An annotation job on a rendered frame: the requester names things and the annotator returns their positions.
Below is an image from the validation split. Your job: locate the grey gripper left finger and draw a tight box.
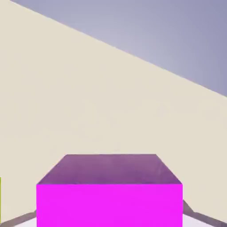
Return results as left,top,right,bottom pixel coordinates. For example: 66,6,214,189
0,209,37,227

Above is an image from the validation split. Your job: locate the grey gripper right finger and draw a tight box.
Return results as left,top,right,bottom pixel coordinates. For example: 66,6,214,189
182,199,227,227

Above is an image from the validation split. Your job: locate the small magenta cube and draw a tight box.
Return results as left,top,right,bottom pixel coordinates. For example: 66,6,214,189
36,153,183,227

